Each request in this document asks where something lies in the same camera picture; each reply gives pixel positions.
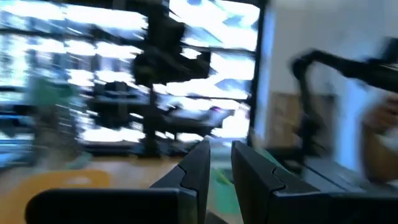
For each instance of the large glass window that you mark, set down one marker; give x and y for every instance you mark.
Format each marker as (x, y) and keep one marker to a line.
(230, 62)
(46, 46)

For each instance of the wooden board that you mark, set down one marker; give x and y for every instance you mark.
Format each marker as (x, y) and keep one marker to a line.
(286, 118)

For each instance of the yellow plastic bin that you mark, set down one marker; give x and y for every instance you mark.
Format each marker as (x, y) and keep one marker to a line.
(46, 182)

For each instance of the steel box grater teal trim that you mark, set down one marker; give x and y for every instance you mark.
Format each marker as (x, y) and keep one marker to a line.
(51, 93)

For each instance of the green silicone spatula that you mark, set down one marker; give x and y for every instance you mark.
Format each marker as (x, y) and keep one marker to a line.
(225, 193)

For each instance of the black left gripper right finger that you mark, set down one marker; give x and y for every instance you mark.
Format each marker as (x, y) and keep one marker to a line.
(258, 186)

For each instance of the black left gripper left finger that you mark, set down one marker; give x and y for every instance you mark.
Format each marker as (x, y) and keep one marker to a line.
(189, 174)

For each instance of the black equipment stand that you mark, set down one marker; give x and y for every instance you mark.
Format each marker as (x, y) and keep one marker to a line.
(151, 124)

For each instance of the black vertical frame post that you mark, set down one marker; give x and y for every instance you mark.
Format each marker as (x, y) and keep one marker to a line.
(256, 77)

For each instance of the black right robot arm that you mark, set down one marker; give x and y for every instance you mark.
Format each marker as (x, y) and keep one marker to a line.
(357, 70)

